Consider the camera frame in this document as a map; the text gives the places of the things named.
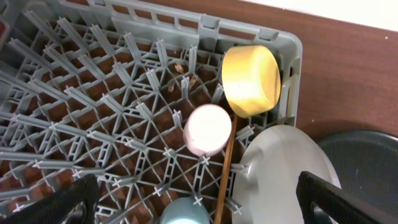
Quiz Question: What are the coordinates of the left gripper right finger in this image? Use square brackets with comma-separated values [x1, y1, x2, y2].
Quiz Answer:
[296, 171, 397, 224]

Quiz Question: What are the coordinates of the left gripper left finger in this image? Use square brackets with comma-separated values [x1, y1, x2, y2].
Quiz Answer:
[1, 176, 100, 224]

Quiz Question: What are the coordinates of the grey round plate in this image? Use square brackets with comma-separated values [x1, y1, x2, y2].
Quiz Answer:
[232, 125, 340, 224]

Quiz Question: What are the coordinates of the blue plastic cup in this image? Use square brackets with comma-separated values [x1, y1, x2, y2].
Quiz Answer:
[159, 197, 210, 224]

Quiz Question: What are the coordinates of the pink plastic cup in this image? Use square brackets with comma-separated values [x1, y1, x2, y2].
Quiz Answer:
[183, 104, 232, 157]

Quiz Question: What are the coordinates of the yellow bowl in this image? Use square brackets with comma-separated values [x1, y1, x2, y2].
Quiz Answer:
[221, 45, 281, 118]

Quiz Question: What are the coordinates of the grey plastic dishwasher rack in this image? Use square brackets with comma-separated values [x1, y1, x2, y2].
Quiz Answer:
[1, 0, 303, 223]

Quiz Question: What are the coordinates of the round black tray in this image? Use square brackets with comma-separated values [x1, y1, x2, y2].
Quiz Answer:
[315, 129, 397, 217]

